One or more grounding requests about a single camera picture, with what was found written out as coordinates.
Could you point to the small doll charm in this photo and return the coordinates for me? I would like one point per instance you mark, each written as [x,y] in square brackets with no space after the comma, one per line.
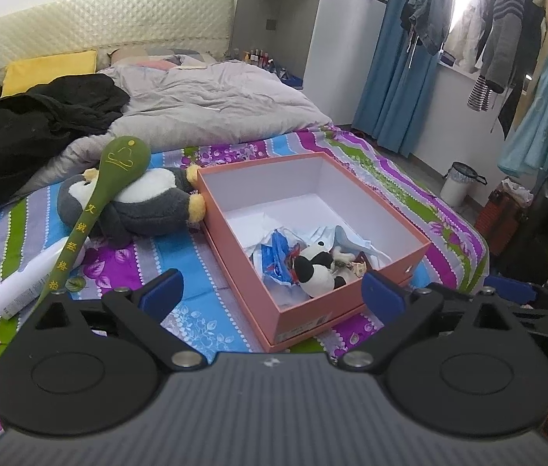
[344,258]

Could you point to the light blue hanging dress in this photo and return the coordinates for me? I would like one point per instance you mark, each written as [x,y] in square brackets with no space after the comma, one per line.
[545,116]

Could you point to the cream quilted headboard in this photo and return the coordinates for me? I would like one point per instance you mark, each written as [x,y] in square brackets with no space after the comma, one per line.
[108,19]

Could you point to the hanging denim clothes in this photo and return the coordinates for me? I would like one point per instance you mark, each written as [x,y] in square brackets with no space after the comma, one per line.
[431,5]

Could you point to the red shiny packet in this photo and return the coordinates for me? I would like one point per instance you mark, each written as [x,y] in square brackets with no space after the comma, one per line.
[294,251]

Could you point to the row of small bottles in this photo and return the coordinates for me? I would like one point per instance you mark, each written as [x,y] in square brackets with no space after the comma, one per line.
[257,57]

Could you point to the pink pillow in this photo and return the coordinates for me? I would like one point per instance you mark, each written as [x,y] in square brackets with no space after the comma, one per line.
[157,63]

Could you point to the red suitcase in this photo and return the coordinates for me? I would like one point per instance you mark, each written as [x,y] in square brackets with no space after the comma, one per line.
[497,218]

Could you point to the floral striped bed sheet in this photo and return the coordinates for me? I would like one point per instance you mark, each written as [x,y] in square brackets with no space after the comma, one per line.
[400,184]

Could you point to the blue curtain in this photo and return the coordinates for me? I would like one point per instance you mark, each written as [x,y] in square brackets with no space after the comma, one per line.
[385,82]

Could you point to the white trash bin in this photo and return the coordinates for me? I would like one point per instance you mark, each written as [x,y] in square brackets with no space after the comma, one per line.
[456,189]

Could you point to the white bottle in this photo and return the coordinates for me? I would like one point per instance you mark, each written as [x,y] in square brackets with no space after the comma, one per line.
[21,291]

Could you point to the blue printed packet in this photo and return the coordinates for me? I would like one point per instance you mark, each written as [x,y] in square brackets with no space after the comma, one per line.
[274,262]

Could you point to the black clothing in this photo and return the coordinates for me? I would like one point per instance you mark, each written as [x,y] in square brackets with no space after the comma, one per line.
[21,131]

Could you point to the grey duvet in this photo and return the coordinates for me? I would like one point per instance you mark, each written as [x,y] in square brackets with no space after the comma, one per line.
[215,102]

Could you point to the clear plastic bag with toy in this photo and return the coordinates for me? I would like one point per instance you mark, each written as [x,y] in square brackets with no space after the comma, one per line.
[356,242]

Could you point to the green plush toy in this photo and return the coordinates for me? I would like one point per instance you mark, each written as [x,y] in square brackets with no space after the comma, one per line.
[123,158]

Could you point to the black white striped garment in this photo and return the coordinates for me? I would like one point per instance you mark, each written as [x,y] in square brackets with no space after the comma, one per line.
[480,94]

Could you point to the grey striped hanging sweater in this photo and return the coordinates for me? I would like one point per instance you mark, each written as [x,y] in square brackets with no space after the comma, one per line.
[511,29]

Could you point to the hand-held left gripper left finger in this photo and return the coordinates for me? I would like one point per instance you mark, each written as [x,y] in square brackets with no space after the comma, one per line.
[162,293]

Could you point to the blue storage box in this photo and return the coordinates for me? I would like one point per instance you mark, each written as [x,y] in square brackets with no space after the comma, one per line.
[291,79]

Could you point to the white wardrobe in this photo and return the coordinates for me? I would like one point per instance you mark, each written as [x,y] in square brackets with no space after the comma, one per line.
[342,48]

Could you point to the yellow pillow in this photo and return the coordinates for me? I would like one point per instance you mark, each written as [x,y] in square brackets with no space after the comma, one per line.
[45,68]

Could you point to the white hanging jacket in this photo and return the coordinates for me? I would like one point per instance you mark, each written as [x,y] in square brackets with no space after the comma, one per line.
[473,39]

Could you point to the panda plush toy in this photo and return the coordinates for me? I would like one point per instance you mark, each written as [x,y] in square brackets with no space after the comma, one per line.
[315,272]

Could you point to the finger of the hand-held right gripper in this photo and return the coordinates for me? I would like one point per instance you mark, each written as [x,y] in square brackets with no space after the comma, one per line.
[509,289]

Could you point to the grey wall switch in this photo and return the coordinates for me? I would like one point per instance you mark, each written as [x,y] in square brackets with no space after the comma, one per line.
[270,24]

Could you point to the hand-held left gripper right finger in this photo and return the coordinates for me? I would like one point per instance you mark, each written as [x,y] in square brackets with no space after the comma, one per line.
[383,296]

